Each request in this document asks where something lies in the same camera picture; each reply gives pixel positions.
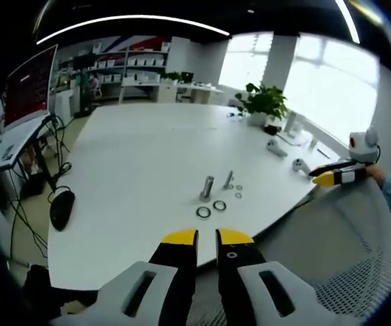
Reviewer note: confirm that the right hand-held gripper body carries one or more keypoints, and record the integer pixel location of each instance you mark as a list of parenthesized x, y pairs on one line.
[(363, 144)]

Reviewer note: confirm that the large metal washer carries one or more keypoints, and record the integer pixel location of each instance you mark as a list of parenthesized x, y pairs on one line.
[(203, 212), (214, 205)]

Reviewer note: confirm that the white desktop stand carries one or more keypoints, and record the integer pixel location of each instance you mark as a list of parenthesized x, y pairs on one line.
[(295, 130)]

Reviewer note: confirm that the white storage shelving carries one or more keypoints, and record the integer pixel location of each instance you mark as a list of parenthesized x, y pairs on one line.
[(130, 64)]

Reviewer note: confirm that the person's right hand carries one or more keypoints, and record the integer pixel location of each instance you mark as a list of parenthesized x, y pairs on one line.
[(376, 174)]

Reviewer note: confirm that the white mesh chair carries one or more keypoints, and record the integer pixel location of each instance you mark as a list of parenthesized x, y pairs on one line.
[(334, 244)]

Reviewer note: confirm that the white handheld controller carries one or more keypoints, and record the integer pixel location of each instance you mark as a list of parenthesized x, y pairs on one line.
[(276, 147), (300, 165)]

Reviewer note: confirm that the white side desk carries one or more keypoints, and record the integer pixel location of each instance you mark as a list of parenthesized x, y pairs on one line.
[(9, 142)]

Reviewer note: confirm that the black computer mouse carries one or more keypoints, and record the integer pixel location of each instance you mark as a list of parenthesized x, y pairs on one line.
[(62, 210)]

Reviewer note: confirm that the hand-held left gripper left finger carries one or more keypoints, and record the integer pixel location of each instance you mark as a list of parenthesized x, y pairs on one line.
[(174, 258)]

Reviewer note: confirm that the long curved ceiling light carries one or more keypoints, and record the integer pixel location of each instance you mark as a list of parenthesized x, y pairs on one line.
[(134, 21)]

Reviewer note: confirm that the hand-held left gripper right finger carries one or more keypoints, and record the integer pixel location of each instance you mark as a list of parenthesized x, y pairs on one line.
[(236, 261)]

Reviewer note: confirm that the short ceiling light strip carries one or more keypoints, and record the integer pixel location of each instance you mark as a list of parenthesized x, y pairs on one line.
[(349, 20)]

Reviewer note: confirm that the small black object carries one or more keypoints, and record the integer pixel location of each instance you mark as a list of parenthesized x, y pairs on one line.
[(270, 129)]

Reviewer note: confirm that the small metal threaded stud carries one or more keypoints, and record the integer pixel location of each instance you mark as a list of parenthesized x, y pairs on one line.
[(228, 180)]

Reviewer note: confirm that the white background desk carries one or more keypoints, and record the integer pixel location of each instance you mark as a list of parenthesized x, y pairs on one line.
[(191, 91)]

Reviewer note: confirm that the large metal threaded stud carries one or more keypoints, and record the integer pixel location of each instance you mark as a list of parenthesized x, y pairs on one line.
[(207, 188)]

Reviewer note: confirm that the green potted plant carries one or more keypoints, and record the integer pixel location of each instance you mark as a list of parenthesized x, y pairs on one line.
[(264, 100)]

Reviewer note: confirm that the computer monitor red screen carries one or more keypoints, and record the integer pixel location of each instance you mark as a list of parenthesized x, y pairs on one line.
[(28, 85)]

